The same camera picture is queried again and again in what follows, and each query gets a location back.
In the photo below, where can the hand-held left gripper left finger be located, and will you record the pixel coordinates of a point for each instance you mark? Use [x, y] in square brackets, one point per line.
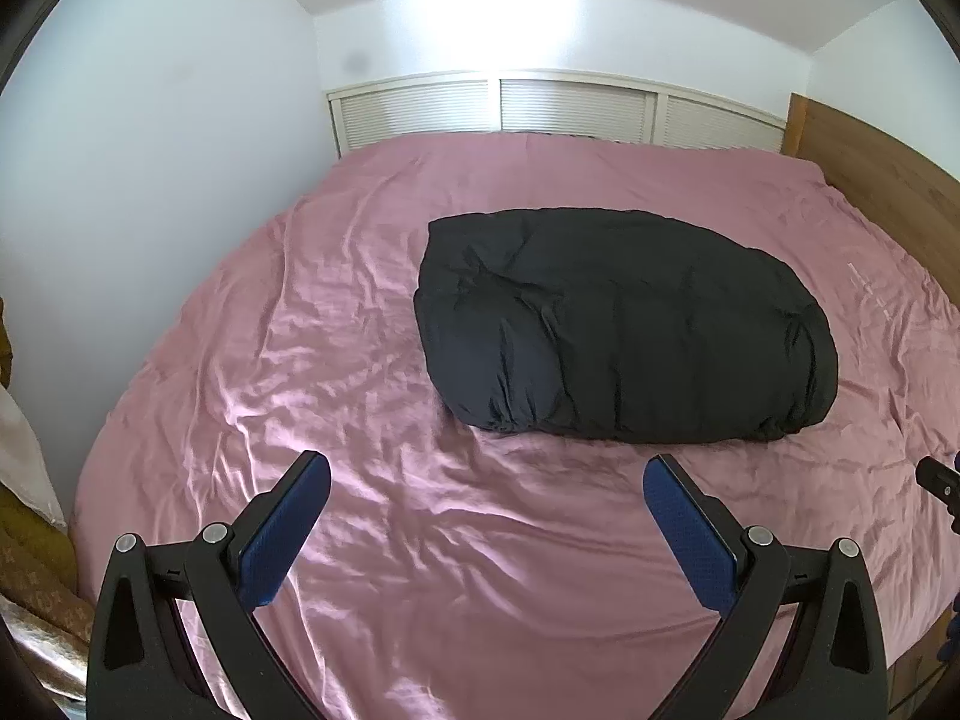
[281, 532]

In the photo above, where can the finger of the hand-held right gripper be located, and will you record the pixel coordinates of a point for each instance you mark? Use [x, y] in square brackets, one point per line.
[941, 476]

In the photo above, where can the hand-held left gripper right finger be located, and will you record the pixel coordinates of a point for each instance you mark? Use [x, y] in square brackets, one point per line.
[690, 532]

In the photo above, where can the black puffer coat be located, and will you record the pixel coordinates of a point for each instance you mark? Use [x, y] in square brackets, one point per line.
[622, 330]

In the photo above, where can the pink bed duvet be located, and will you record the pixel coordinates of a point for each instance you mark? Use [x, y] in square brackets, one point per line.
[375, 390]

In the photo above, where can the mustard patterned blanket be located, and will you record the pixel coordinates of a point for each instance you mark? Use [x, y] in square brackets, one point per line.
[41, 577]

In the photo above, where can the white cloth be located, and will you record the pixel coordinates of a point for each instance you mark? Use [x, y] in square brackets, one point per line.
[26, 457]

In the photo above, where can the wooden headboard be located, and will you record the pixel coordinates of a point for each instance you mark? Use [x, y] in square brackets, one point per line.
[885, 157]

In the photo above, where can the white louvred cabinet door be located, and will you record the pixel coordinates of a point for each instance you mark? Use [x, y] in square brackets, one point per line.
[577, 109]
[720, 126]
[412, 116]

